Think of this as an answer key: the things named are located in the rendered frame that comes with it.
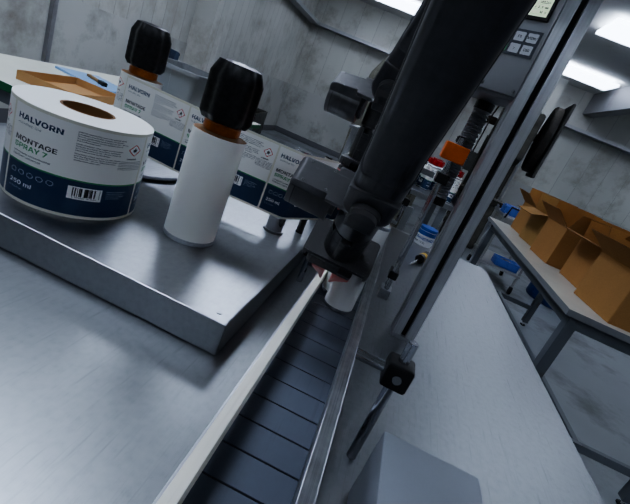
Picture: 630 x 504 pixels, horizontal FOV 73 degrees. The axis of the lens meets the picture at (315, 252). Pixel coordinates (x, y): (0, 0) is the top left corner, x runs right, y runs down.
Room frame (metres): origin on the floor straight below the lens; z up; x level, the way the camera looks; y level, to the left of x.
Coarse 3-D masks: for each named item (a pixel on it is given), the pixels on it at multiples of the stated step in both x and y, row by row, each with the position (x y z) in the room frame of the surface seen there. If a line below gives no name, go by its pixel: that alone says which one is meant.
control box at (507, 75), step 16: (560, 0) 0.75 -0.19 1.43; (544, 32) 0.75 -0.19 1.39; (496, 64) 0.79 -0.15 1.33; (512, 64) 0.77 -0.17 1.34; (528, 64) 0.75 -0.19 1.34; (496, 80) 0.78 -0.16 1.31; (512, 80) 0.76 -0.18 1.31; (480, 96) 0.85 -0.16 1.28; (496, 96) 0.78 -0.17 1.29; (512, 96) 0.75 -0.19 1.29
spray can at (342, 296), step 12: (384, 228) 0.64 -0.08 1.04; (372, 240) 0.64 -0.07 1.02; (384, 240) 0.65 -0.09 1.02; (336, 288) 0.65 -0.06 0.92; (348, 288) 0.64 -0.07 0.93; (360, 288) 0.65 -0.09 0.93; (324, 300) 0.66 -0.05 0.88; (336, 300) 0.64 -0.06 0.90; (348, 300) 0.64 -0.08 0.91; (348, 312) 0.65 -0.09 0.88
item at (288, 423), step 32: (320, 288) 0.71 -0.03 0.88; (320, 320) 0.59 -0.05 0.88; (352, 320) 0.64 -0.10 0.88; (288, 352) 0.48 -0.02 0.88; (320, 352) 0.51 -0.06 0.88; (288, 384) 0.42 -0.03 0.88; (320, 384) 0.44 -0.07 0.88; (256, 416) 0.35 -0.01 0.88; (288, 416) 0.37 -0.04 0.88; (320, 416) 0.39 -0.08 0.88; (224, 448) 0.30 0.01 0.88; (256, 448) 0.31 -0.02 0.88; (288, 448) 0.32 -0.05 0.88; (224, 480) 0.27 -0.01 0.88; (256, 480) 0.28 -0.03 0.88; (288, 480) 0.29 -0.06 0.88
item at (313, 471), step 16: (368, 288) 0.59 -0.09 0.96; (368, 304) 0.53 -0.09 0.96; (352, 336) 0.43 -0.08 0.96; (352, 352) 0.40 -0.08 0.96; (336, 384) 0.33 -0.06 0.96; (336, 400) 0.31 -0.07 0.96; (336, 416) 0.29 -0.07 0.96; (320, 432) 0.26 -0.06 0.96; (320, 448) 0.25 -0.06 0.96; (320, 464) 0.24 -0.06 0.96; (304, 480) 0.22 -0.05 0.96; (320, 480) 0.22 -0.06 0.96; (304, 496) 0.21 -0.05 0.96
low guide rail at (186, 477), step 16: (304, 304) 0.55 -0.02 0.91; (288, 320) 0.49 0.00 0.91; (272, 352) 0.41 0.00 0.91; (256, 368) 0.37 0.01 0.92; (240, 384) 0.34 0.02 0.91; (256, 384) 0.36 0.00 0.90; (240, 400) 0.32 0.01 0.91; (224, 416) 0.29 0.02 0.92; (208, 432) 0.27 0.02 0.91; (224, 432) 0.28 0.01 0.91; (208, 448) 0.26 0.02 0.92; (192, 464) 0.24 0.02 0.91; (176, 480) 0.22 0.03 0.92; (192, 480) 0.23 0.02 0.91; (176, 496) 0.21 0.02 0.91
